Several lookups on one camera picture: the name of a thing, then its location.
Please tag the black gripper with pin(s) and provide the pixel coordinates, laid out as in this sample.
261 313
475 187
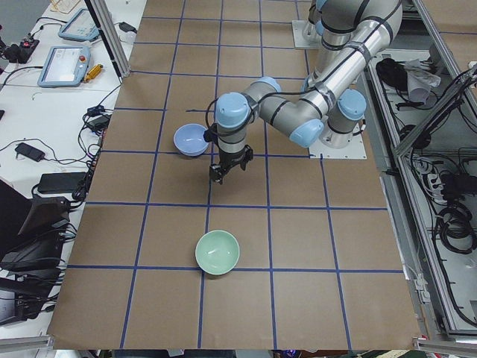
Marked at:
229 159

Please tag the green bowl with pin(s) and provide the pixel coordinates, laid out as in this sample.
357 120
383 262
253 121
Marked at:
217 252

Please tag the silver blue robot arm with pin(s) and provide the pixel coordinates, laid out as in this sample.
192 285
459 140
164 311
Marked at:
352 32

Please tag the blue bowl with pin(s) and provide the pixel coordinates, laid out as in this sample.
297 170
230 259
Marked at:
189 140

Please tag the yellow brass cylinder tool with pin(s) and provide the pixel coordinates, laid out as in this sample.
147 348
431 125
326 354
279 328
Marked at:
93 73

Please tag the near teach pendant tablet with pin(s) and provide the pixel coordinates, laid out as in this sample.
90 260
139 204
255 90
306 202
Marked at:
65 66

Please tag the teach pendant tablet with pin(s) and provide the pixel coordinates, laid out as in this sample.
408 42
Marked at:
65 66
80 27

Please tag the far teach pendant tablet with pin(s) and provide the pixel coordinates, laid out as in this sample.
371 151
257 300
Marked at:
80 27

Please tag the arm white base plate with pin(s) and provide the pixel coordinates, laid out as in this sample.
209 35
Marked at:
331 145
305 35

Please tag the aluminium frame post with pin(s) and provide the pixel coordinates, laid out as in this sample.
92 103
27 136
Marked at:
103 21

